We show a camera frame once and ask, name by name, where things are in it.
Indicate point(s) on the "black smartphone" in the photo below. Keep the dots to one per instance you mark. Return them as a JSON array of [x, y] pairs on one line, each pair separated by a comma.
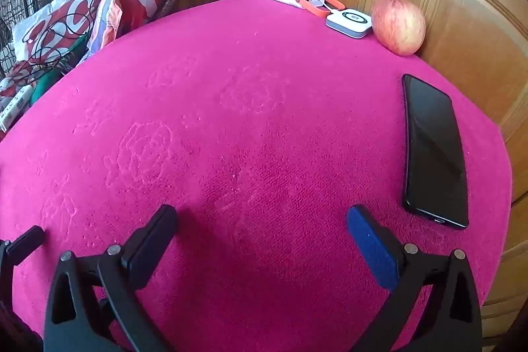
[[433, 146]]

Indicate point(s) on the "white power strip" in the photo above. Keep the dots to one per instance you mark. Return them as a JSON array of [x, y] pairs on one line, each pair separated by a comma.
[[16, 104]]

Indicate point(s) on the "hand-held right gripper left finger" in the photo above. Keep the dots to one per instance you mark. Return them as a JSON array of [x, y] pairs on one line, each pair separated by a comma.
[[152, 242]]

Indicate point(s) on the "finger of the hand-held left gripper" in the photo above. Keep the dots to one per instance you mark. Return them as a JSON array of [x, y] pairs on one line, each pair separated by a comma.
[[27, 242]]

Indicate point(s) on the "flat red white cushion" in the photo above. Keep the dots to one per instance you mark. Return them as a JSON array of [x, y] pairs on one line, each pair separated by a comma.
[[62, 20]]

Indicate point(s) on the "plaid cushion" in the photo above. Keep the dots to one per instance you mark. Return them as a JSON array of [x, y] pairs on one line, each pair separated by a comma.
[[105, 22]]

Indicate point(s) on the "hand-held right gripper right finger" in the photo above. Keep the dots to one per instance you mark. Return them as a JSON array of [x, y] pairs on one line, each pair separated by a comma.
[[371, 249]]

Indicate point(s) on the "red apple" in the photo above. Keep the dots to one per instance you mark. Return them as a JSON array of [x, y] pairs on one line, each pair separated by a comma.
[[398, 24]]

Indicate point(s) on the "pink tablecloth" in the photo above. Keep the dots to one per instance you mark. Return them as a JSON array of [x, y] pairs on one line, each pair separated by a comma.
[[247, 129]]

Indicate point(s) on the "green cloth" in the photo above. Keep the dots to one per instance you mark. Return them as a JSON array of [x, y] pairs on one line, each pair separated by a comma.
[[45, 84]]

